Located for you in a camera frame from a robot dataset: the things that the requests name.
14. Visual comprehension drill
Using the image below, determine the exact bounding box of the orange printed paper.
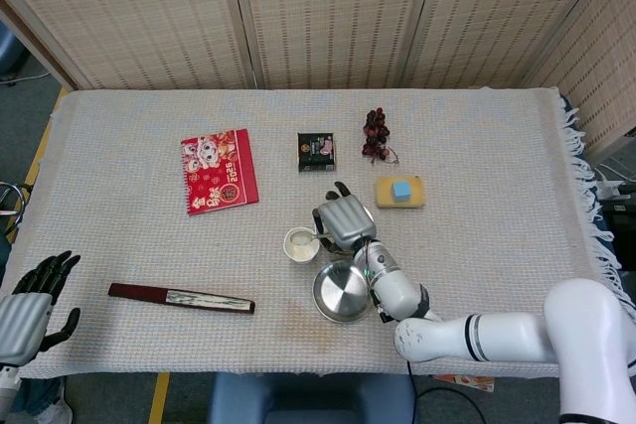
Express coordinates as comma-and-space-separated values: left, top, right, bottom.
431, 373, 498, 393

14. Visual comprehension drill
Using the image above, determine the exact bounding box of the metal stool ring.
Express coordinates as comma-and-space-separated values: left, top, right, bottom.
0, 181, 32, 236

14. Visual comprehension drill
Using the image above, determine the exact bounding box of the folded dark wooden fan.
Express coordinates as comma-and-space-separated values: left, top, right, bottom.
107, 282, 256, 316

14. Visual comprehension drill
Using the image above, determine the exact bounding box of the white woven tablecloth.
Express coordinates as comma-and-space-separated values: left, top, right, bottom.
9, 87, 636, 379

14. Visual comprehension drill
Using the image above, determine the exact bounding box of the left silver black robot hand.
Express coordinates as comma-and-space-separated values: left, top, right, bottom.
0, 249, 82, 365

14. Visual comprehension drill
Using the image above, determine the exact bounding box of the black box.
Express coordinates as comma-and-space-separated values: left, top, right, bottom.
598, 195, 636, 256

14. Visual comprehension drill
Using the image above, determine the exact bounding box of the blue office chair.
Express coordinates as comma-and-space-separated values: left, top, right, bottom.
0, 21, 26, 85

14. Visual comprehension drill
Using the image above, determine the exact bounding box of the red spiral calendar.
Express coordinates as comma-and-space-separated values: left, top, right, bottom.
180, 128, 260, 217

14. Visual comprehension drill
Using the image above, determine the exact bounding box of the purple grape bunch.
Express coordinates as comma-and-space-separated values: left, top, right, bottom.
361, 106, 400, 166

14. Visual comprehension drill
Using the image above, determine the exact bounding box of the white power strip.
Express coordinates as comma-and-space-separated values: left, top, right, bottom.
593, 163, 636, 200

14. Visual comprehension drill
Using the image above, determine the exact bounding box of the dark luncheon meat can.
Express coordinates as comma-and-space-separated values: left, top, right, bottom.
296, 131, 338, 174

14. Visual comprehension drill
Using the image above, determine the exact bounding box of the white paper cup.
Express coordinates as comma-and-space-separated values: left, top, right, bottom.
282, 226, 321, 265

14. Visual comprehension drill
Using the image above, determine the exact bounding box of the steel plate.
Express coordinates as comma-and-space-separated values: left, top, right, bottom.
311, 259, 375, 324

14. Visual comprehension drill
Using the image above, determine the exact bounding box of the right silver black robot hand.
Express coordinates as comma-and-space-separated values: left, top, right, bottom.
311, 181, 379, 252

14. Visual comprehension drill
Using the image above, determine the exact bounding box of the bamboo folding screen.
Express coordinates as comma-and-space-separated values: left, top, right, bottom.
0, 0, 636, 163

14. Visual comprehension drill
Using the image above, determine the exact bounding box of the black cable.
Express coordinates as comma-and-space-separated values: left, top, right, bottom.
406, 358, 486, 424

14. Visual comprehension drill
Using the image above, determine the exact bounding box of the yellow sponge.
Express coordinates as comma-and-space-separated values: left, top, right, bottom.
375, 174, 427, 212

